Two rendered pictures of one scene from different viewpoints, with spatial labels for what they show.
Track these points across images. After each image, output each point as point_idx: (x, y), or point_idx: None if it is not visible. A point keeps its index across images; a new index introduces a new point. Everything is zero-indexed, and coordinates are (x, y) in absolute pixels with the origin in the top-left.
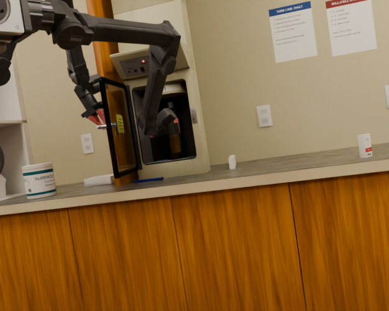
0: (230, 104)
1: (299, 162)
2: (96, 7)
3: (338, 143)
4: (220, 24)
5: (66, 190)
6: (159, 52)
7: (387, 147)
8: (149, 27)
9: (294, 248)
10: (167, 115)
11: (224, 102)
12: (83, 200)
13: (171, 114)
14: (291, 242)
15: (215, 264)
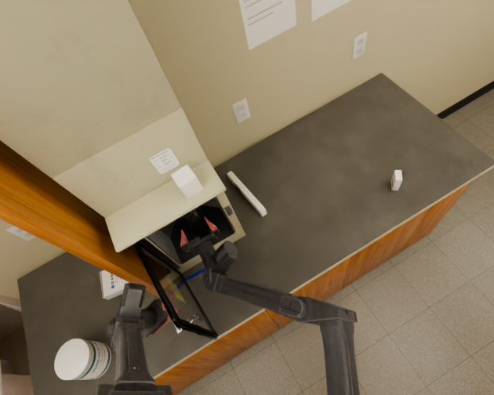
0: (201, 115)
1: (332, 196)
2: (22, 202)
3: (308, 105)
4: (160, 17)
5: (96, 320)
6: (316, 323)
7: (373, 127)
8: (354, 365)
9: (347, 264)
10: (234, 260)
11: (194, 116)
12: (182, 360)
13: (234, 252)
14: (346, 264)
15: None
